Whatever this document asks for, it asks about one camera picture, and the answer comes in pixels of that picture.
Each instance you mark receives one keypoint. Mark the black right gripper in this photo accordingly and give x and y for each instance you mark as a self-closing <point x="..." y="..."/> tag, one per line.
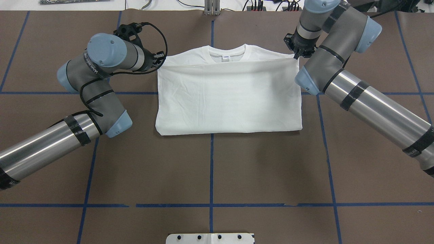
<point x="302" y="45"/>

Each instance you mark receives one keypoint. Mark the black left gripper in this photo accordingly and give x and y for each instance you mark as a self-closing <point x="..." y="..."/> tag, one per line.
<point x="149" y="63"/>

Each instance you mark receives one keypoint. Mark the white long-sleeve printed shirt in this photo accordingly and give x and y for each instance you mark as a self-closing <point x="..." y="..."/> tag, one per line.
<point x="247" y="89"/>

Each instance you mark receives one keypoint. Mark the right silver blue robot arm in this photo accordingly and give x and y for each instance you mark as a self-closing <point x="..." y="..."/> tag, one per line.
<point x="329" y="34"/>

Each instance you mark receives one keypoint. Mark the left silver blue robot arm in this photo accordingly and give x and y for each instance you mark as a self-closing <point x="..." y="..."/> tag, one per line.
<point x="106" y="55"/>

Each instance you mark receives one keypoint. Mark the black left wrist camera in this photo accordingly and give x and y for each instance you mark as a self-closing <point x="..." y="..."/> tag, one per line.
<point x="129" y="33"/>

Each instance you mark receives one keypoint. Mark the aluminium frame post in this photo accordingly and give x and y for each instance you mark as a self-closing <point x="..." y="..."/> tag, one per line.
<point x="212" y="7"/>

